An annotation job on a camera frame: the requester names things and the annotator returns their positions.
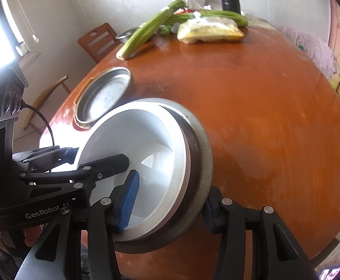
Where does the brown wooden chair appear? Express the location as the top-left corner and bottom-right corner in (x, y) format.
(77, 23), (122, 64)

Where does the light wooden chair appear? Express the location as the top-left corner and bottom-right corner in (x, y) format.
(24, 75), (71, 132)

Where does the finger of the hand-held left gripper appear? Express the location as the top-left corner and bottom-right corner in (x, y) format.
(18, 154), (129, 190)
(12, 146), (80, 172)

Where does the black cable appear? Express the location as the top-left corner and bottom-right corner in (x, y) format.
(21, 102), (55, 146)

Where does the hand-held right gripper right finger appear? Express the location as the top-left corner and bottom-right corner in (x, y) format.
(203, 186), (318, 280)

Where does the celery bunch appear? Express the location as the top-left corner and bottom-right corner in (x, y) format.
(116, 0), (186, 60)

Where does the green vegetable bundle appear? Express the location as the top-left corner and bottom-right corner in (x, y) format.
(170, 10), (249, 27)

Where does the paper booklet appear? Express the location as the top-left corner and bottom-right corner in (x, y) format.
(317, 239), (340, 269)

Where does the clear bag of yellow food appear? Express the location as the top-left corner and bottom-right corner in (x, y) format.
(176, 17), (244, 44)

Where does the large steel bowl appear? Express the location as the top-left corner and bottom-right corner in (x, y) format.
(111, 98), (214, 254)

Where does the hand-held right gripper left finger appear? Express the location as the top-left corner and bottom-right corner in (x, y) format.
(27, 170), (141, 280)

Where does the white pull cord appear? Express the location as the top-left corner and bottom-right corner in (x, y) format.
(24, 0), (39, 43)

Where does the small steel bowl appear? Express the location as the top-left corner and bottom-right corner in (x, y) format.
(116, 28), (138, 43)

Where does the yellow ribbed plate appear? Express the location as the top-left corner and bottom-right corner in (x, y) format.
(73, 76), (100, 130)

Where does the window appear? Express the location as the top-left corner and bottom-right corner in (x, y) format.
(0, 0), (40, 73)

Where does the round steel pan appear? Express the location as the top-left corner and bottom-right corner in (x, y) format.
(74, 67), (133, 124)

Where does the person's left hand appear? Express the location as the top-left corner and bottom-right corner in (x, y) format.
(0, 222), (39, 248)

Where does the smartphone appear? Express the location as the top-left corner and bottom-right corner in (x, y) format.
(319, 265), (340, 280)

